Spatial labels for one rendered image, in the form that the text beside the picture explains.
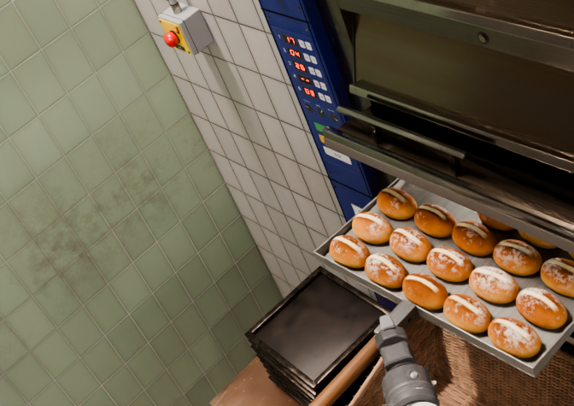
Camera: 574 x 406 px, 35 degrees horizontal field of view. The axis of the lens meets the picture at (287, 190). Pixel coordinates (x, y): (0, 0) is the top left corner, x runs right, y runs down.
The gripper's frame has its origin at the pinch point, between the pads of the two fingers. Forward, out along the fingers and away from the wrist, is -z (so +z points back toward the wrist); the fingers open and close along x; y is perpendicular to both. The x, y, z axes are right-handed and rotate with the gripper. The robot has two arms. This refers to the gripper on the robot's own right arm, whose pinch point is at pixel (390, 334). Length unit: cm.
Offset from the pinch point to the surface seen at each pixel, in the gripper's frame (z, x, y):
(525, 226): 3.9, -19.4, 28.0
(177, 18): -91, -31, -25
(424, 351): -35, 52, 4
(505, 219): 0.4, -19.1, 25.6
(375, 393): -25, 48, -11
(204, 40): -90, -23, -21
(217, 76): -98, -7, -23
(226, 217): -118, 57, -43
